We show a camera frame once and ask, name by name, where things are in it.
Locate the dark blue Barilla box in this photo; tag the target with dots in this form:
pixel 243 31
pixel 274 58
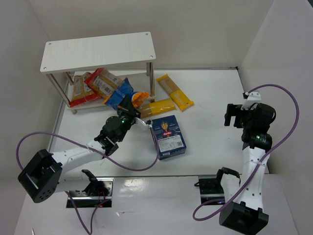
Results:
pixel 168 138

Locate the white two-tier shelf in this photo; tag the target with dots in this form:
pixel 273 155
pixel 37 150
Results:
pixel 87 54

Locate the yellow spaghetti pack lying horizontal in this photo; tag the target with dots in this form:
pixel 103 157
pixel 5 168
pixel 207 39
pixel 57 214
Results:
pixel 157 108

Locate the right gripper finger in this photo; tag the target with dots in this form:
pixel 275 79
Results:
pixel 238 123
pixel 231 111

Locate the red macaroni bag left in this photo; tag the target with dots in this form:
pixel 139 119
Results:
pixel 81 91

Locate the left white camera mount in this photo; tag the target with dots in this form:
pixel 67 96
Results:
pixel 145 124

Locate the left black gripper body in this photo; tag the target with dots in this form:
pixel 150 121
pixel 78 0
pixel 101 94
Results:
pixel 127 109

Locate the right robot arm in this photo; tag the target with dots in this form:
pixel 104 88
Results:
pixel 243 191

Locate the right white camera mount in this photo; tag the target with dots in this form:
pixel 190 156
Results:
pixel 251 98

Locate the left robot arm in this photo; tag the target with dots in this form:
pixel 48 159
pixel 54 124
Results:
pixel 41 176

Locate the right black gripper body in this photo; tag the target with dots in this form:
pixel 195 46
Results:
pixel 234 116

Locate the blue orange pasta bag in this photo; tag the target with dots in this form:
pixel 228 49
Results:
pixel 137 98

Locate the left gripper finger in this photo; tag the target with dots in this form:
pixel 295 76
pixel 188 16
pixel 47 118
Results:
pixel 136 112
pixel 126 103

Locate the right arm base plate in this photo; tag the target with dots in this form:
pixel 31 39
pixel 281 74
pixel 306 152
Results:
pixel 210 190

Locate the red macaroni bag right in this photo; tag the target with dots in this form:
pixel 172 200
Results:
pixel 103 83

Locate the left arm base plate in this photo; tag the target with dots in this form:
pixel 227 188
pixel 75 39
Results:
pixel 100 195

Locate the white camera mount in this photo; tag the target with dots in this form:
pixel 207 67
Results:
pixel 145 124
pixel 251 98

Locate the yellow spaghetti pack diagonal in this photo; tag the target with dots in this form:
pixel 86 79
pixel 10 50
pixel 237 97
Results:
pixel 174 92

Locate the red macaroni bag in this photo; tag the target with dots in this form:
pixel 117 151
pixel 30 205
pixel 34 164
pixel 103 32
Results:
pixel 103 83
pixel 81 91

